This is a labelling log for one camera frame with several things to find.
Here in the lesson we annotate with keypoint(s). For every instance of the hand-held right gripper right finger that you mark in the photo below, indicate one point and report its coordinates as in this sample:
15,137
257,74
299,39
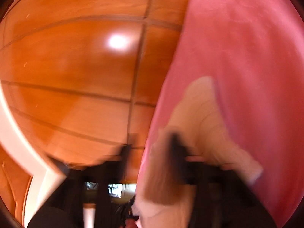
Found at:
178,161

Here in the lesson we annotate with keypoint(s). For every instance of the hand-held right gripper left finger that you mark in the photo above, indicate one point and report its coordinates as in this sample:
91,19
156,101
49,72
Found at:
104,178

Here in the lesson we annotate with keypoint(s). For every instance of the white knit sweater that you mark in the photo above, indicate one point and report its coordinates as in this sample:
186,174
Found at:
201,123

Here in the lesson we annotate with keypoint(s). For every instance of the wooden wardrobe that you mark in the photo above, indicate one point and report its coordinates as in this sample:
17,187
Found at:
71,76

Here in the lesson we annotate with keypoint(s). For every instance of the pink bedspread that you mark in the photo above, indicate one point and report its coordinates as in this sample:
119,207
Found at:
249,64

